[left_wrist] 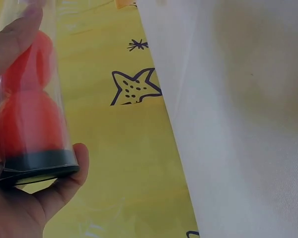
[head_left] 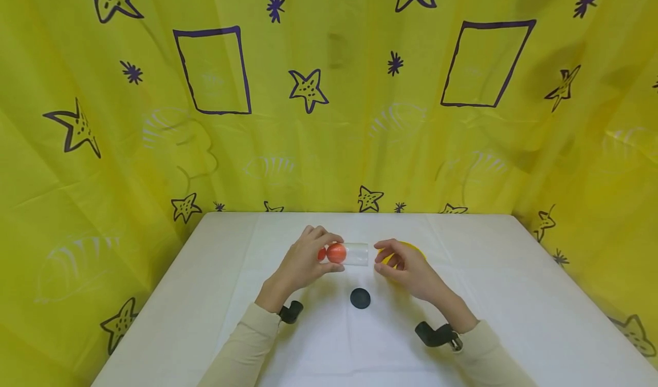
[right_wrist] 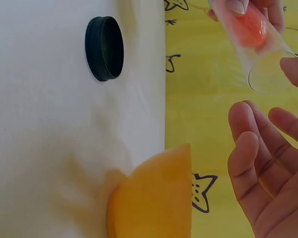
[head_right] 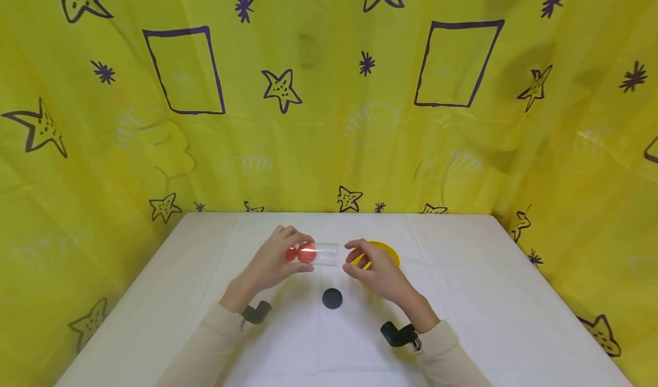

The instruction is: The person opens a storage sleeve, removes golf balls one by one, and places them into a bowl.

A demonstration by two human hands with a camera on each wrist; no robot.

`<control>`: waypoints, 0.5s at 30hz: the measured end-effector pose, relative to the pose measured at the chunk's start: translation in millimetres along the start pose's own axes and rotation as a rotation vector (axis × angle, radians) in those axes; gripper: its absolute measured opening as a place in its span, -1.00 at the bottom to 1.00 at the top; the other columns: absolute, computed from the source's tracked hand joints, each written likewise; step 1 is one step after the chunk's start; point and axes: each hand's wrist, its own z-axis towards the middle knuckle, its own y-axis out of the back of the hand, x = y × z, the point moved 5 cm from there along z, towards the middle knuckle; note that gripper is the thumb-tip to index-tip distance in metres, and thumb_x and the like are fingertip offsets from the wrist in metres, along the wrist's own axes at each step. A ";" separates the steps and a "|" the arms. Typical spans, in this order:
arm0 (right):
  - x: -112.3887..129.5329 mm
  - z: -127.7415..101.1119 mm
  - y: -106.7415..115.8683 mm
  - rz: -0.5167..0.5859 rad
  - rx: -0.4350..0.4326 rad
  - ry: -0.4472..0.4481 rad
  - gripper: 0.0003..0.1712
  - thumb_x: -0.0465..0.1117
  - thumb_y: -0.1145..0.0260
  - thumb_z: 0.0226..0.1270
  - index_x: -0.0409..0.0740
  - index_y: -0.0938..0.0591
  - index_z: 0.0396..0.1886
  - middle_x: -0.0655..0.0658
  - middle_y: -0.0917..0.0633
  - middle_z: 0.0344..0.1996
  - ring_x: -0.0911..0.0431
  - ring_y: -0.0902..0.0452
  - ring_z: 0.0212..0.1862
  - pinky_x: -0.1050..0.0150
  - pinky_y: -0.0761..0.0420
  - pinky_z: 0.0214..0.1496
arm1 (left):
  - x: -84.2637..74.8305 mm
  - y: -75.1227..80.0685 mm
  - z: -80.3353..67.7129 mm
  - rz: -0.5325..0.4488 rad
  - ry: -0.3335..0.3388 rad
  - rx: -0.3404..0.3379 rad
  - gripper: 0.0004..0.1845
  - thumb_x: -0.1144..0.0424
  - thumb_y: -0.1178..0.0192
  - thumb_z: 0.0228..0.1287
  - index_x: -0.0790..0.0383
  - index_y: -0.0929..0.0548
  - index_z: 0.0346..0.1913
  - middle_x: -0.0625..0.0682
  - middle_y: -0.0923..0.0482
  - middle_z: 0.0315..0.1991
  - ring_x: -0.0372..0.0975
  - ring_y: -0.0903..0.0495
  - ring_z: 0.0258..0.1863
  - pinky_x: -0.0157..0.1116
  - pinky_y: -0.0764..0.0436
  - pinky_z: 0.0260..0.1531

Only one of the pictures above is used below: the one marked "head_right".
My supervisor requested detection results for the yellow bowl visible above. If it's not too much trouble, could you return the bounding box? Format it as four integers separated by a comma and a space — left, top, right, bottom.
351, 240, 402, 271

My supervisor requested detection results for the black wrist band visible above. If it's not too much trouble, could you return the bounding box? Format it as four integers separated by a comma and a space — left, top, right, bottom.
380, 321, 424, 353
240, 300, 272, 325

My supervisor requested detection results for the person's right forearm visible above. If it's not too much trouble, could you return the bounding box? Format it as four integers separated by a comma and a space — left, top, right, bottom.
411, 319, 494, 387

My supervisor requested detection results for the person's left forearm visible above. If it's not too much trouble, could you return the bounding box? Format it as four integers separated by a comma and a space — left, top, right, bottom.
154, 303, 248, 387

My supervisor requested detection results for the clear plastic tube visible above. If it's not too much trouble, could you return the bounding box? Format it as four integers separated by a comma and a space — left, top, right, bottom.
286, 241, 340, 267

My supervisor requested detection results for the person's left hand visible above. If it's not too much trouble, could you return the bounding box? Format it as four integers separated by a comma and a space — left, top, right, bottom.
220, 225, 316, 315

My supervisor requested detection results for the person's right hand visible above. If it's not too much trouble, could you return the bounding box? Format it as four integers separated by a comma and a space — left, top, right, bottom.
342, 239, 442, 334

